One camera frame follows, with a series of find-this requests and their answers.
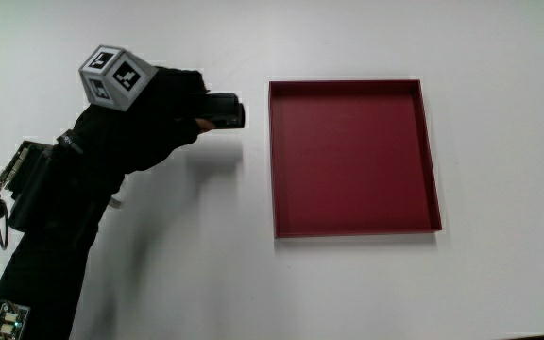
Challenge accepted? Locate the person's left hand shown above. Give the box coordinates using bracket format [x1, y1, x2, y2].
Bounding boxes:
[77, 44, 216, 177]

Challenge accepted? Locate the black wrist sensor module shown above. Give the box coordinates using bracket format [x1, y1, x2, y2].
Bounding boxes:
[0, 140, 59, 233]

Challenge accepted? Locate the small circuit board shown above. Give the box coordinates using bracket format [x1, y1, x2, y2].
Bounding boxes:
[0, 301, 32, 340]

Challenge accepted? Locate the person's left forearm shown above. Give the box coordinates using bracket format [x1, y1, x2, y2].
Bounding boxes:
[0, 132, 127, 340]

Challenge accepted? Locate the white desk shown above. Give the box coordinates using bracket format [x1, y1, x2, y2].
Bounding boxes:
[0, 0, 544, 340]

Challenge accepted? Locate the small black cylindrical object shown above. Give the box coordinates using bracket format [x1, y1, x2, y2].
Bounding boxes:
[198, 92, 247, 130]

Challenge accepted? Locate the red square tray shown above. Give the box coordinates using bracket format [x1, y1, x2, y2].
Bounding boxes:
[267, 78, 443, 239]

